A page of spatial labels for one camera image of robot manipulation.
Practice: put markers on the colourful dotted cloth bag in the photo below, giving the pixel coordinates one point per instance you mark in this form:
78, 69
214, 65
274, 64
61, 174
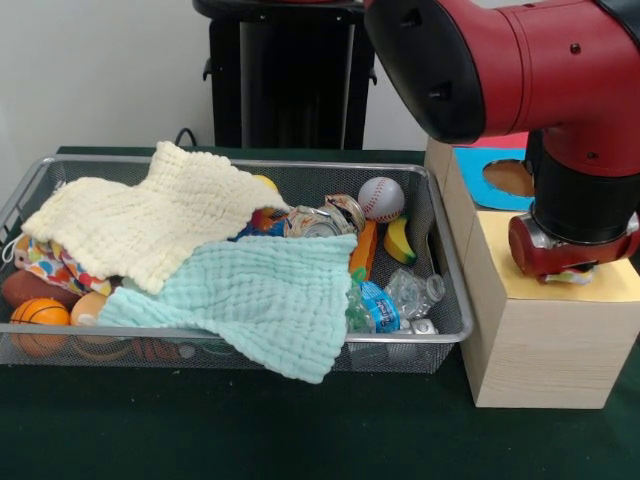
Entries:
55, 267
570, 276

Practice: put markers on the mint waffle cloth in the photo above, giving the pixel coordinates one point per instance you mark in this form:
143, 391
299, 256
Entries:
250, 300

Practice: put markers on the crushed silver can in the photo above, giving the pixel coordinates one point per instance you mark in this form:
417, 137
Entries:
312, 227

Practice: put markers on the white baseball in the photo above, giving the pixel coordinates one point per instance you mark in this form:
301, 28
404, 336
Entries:
382, 199

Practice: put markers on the dark green table cloth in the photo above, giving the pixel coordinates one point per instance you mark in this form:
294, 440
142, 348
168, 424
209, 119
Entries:
200, 430

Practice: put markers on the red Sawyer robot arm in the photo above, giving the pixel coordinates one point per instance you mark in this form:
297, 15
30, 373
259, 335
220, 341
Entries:
550, 70

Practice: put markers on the wooden box with three holes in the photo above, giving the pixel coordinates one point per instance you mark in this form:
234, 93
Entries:
540, 350

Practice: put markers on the crushed printed can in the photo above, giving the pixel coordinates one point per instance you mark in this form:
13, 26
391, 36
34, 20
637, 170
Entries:
350, 207

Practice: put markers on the clear crushed bottle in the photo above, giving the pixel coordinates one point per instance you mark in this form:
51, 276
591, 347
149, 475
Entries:
412, 295

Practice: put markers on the orange toy carrot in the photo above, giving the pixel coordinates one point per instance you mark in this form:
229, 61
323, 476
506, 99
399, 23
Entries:
364, 250

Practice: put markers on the small brown football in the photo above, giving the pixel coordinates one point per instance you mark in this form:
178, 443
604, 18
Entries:
30, 287

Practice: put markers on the peach foam ball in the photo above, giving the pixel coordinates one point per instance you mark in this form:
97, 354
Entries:
87, 305

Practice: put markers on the crushed bottle with blue label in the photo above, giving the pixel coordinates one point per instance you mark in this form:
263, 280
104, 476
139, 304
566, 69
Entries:
380, 305

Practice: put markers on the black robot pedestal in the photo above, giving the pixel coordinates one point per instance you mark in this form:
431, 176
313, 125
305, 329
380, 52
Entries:
290, 100

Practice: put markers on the yellow foam banana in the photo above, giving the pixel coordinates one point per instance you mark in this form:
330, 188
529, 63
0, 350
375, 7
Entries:
397, 242

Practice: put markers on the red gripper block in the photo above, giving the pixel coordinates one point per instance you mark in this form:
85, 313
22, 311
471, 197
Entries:
530, 257

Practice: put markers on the cream waffle cloth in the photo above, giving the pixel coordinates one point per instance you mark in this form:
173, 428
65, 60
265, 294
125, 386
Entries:
150, 220

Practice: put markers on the small orange basketball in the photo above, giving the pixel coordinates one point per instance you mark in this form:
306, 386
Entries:
39, 315

